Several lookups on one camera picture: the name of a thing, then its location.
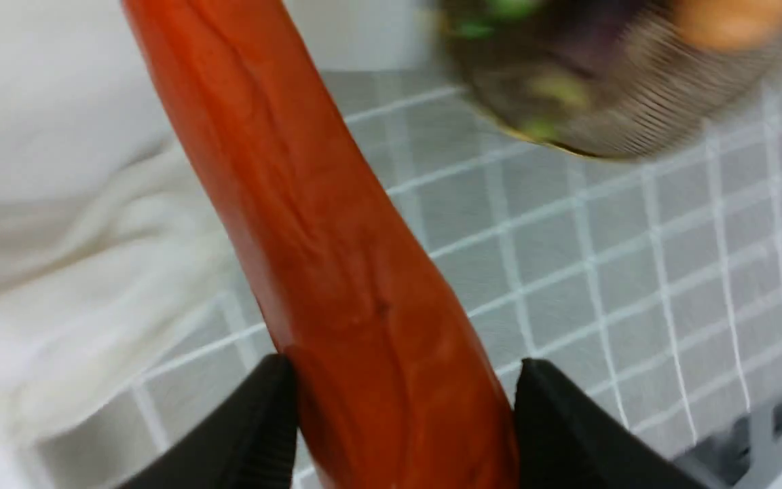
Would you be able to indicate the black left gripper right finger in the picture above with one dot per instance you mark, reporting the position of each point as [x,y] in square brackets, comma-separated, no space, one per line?
[566,440]

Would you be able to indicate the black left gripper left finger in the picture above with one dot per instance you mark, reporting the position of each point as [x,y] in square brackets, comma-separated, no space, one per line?
[249,441]

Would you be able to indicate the white canvas tote bag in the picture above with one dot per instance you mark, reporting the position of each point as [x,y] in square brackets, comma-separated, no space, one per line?
[110,253]

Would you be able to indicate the grey checkered tablecloth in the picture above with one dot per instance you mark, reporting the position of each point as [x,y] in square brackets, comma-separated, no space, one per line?
[657,286]

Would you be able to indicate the gold-rimmed glass plate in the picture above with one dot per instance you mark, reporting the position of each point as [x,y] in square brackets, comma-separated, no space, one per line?
[601,79]

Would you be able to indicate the green toy cucumber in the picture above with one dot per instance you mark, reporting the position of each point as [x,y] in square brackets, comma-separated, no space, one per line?
[493,14]

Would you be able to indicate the brown toy potato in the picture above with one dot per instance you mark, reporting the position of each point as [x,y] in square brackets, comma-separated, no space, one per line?
[727,26]

